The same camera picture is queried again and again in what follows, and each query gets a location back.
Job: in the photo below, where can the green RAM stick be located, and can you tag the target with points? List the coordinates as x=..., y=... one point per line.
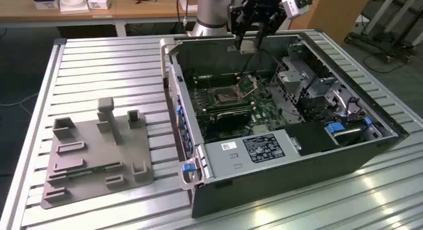
x=229, y=110
x=86, y=172

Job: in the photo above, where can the black drive bay cover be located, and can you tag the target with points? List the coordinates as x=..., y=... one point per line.
x=310, y=138

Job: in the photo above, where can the wheeled equipment stand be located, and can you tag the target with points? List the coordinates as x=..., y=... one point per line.
x=375, y=17

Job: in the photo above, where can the silver power supply unit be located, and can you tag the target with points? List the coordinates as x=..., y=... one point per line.
x=229, y=163

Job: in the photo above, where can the white box with black top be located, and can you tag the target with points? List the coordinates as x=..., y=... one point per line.
x=44, y=4

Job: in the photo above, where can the white labelled box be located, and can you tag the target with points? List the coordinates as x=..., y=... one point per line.
x=99, y=3

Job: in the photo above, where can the black graphics card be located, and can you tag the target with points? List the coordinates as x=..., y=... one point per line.
x=231, y=121

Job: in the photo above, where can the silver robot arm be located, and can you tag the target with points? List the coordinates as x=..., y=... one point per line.
x=211, y=14

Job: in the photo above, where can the silver chipset heatsink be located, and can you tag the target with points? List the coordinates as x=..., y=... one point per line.
x=261, y=129

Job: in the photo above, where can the silver CPU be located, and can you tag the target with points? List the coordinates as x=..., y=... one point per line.
x=250, y=47

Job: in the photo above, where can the grey parts rack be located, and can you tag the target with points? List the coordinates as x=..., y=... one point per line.
x=95, y=145

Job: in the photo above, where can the CPU socket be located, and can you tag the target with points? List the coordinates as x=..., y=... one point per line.
x=226, y=95

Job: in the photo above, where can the blue case latch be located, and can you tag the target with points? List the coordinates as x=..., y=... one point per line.
x=187, y=167

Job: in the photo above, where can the wooden cabinet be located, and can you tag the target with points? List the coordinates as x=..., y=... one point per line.
x=334, y=17

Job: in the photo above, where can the wooden desk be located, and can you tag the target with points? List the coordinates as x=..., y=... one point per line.
x=148, y=10

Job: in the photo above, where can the blue disk carrier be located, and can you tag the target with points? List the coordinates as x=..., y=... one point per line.
x=335, y=128

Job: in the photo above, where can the white round holder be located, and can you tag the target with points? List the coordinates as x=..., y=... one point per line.
x=74, y=8

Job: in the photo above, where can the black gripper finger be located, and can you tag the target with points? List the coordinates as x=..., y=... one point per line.
x=269, y=21
x=238, y=19

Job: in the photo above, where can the green motherboard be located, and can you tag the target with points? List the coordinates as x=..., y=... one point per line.
x=265, y=111

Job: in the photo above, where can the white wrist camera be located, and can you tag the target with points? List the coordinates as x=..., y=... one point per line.
x=294, y=7

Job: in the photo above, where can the grey metal drive cage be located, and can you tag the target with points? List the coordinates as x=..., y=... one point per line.
x=291, y=78

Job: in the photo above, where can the black open PC case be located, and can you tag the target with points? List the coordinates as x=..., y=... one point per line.
x=281, y=185

